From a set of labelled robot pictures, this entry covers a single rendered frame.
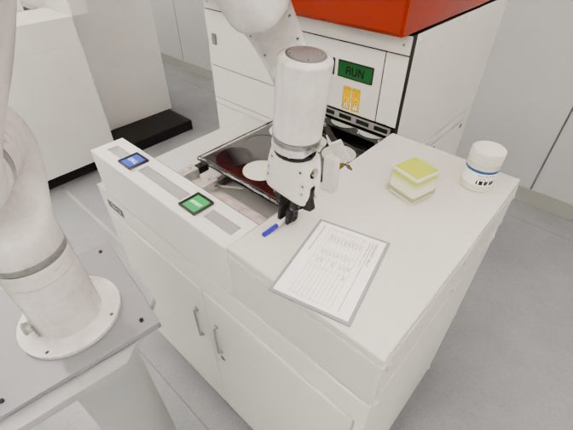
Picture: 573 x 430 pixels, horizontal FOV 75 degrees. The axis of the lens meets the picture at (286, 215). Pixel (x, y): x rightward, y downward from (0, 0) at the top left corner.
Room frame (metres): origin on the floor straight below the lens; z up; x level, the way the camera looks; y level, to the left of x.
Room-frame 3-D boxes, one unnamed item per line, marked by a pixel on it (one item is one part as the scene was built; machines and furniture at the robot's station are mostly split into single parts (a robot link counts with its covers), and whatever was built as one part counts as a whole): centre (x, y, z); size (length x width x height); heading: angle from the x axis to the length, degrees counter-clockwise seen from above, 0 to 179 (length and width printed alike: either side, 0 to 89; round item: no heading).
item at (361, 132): (1.11, -0.13, 0.89); 0.44 x 0.02 x 0.10; 48
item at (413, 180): (0.68, -0.28, 1.00); 0.07 x 0.07 x 0.07; 32
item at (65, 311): (0.44, 0.43, 0.93); 0.19 x 0.19 x 0.18
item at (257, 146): (0.95, 0.00, 0.90); 0.34 x 0.34 x 0.01; 48
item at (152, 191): (0.72, 0.29, 0.89); 0.55 x 0.09 x 0.14; 48
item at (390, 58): (1.24, -0.01, 1.02); 0.82 x 0.03 x 0.40; 48
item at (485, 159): (0.71, -0.44, 1.01); 0.07 x 0.07 x 0.10
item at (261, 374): (0.82, 0.01, 0.41); 0.97 x 0.64 x 0.82; 48
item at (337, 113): (1.12, -0.14, 0.96); 0.44 x 0.01 x 0.02; 48
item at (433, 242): (0.62, -0.22, 0.89); 0.62 x 0.35 x 0.14; 138
